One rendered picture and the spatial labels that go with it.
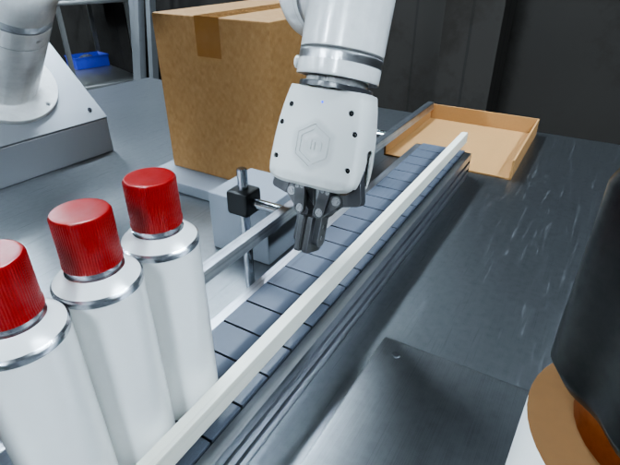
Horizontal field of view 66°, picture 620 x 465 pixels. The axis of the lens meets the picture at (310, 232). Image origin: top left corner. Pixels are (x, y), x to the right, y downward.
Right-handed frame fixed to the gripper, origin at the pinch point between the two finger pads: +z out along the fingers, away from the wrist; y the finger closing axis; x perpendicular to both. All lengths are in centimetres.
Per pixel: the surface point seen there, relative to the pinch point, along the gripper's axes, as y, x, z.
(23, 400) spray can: 2.3, -32.4, 4.2
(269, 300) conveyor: -1.9, -2.9, 7.8
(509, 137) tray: 8, 76, -16
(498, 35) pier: -26, 216, -68
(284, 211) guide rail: -3.1, -0.9, -1.6
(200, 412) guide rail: 3.9, -20.1, 10.3
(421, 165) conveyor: -0.6, 39.3, -7.4
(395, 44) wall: -89, 243, -64
